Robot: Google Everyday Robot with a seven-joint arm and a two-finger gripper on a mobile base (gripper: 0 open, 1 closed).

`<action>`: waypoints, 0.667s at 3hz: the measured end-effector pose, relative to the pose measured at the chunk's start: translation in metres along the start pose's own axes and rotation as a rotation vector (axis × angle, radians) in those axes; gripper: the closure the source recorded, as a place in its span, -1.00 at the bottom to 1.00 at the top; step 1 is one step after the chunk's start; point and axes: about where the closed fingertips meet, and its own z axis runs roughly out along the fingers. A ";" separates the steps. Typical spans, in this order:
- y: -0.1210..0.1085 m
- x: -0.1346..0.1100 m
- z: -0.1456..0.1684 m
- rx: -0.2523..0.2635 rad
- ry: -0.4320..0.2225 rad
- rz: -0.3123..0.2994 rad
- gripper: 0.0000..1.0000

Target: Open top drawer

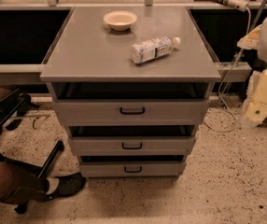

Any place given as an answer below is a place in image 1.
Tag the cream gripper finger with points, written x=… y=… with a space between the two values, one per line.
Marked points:
x=254 y=110

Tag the plastic bottle with label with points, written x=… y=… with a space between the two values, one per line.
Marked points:
x=153 y=49

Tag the grey top drawer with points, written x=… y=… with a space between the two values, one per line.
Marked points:
x=130 y=112

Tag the grey bottom drawer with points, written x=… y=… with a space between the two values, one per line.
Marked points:
x=132 y=169

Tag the grey middle drawer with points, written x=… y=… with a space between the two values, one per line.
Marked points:
x=129 y=146

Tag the person's leg with shoe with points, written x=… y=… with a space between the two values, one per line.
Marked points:
x=19 y=186

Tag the beige bowl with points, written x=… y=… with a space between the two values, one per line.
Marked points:
x=120 y=20

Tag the grey metal frame rail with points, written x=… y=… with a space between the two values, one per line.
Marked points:
x=20 y=74

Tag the grey drawer cabinet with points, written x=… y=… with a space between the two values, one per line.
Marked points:
x=93 y=62

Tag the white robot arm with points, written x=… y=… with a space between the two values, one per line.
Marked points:
x=256 y=39

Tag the grey drawer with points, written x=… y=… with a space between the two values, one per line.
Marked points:
x=132 y=169
x=130 y=112
x=129 y=146

